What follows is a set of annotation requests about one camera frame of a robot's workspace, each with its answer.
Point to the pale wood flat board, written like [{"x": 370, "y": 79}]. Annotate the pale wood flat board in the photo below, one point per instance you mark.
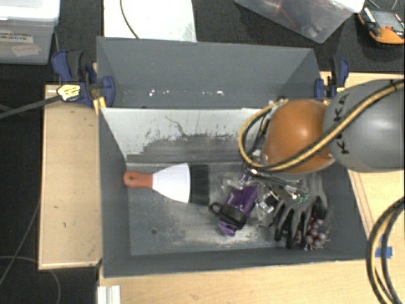
[{"x": 69, "y": 185}]

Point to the grey metal bin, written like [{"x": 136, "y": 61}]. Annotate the grey metal bin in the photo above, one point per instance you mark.
[{"x": 190, "y": 71}]

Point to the purple toy grape bunch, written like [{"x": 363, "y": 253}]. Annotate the purple toy grape bunch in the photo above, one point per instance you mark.
[{"x": 314, "y": 233}]

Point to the purple bottle with black cap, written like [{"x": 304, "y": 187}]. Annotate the purple bottle with black cap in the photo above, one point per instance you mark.
[{"x": 240, "y": 199}]

